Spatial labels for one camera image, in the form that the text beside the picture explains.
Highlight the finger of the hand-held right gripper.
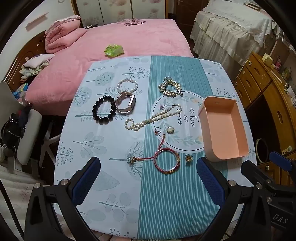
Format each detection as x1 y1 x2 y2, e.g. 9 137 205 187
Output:
240 161 278 193
269 151 296 186

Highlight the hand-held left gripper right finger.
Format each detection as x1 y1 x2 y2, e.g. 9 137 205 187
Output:
196 157 275 241

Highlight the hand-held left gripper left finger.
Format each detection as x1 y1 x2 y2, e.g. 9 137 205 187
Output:
24 156 101 241

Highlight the pink plastic box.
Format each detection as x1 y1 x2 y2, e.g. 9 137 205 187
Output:
198 96 249 162

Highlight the red string bangle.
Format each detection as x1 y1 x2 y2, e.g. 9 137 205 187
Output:
138 133 180 175

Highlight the black bead bracelet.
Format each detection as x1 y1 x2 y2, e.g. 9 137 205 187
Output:
92 96 116 124

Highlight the pink strap watch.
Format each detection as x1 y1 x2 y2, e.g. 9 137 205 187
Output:
115 90 137 114

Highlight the white pearl bracelet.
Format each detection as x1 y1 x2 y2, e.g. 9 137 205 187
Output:
117 79 138 93

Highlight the gold leaf bracelet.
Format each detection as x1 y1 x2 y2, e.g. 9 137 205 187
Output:
158 77 184 96

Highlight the round hoop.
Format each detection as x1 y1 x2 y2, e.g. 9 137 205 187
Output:
255 138 270 165

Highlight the wooden cabinet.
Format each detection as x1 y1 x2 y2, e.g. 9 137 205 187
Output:
232 52 296 186

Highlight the grey office chair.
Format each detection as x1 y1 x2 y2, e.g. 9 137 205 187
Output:
0 81 60 179

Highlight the blue packet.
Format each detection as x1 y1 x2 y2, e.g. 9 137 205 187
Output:
13 83 28 96

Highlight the pile of folded clothes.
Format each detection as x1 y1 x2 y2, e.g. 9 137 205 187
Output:
20 64 44 82

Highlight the floral white pillow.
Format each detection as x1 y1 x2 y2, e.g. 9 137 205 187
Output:
23 54 55 67

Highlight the green crumpled plastic bag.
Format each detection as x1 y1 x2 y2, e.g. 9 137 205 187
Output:
105 44 124 57

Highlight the wooden headboard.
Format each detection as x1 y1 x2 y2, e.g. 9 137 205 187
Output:
1 30 47 91

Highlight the cream lace cover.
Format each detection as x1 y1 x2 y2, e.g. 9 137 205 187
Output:
190 0 278 66

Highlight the folded pink quilt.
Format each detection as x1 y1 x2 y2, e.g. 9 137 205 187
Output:
44 15 87 54

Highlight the pink bed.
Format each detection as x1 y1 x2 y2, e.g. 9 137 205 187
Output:
24 19 195 116

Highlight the small pink cloth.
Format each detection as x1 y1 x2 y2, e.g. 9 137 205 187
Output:
117 18 147 26

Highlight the dark wooden door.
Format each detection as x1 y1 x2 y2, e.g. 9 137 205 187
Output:
172 0 211 41

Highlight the floral wardrobe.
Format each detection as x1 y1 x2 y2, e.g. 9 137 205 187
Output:
70 0 167 27

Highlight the black cable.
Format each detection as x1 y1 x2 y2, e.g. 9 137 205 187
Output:
0 178 22 241

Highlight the long pearl necklace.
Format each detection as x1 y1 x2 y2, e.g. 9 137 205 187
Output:
125 104 183 131

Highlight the pink wall shelf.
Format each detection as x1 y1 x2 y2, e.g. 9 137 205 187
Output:
25 14 48 30

